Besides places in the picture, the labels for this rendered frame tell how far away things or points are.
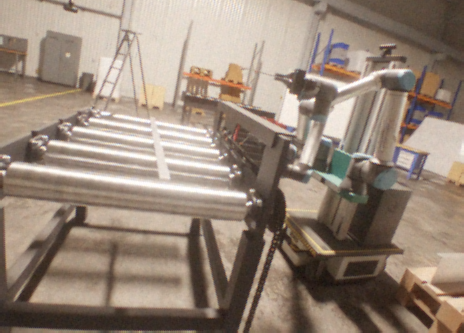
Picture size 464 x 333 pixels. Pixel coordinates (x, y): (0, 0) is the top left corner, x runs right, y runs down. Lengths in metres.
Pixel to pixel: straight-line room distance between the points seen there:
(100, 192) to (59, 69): 10.81
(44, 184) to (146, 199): 0.31
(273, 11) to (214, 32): 2.72
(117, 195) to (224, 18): 11.22
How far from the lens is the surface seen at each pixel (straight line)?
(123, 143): 1.48
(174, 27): 11.61
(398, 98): 1.80
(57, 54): 11.67
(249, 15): 12.17
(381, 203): 2.29
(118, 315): 1.27
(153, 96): 9.43
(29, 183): 0.99
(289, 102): 6.07
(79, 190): 0.95
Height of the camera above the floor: 1.28
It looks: 13 degrees down
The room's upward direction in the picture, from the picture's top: 13 degrees clockwise
